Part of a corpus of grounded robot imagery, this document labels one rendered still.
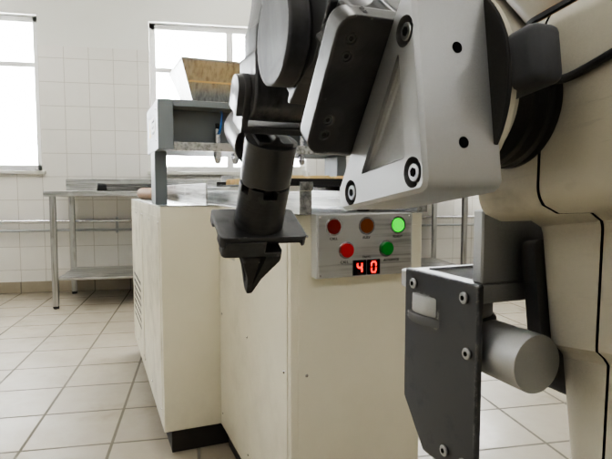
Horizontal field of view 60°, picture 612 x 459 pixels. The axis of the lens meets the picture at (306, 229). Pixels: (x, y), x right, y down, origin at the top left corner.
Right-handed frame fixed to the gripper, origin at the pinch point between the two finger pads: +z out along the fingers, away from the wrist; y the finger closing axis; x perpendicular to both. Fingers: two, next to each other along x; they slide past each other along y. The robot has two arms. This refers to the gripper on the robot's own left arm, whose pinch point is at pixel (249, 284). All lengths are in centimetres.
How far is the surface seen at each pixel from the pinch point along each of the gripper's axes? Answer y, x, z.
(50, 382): 38, -143, 162
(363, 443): -40, -16, 61
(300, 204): -22.4, -39.2, 10.1
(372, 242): -40, -35, 18
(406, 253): -49, -34, 20
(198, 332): -14, -83, 83
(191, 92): -13, -125, 15
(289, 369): -22, -26, 44
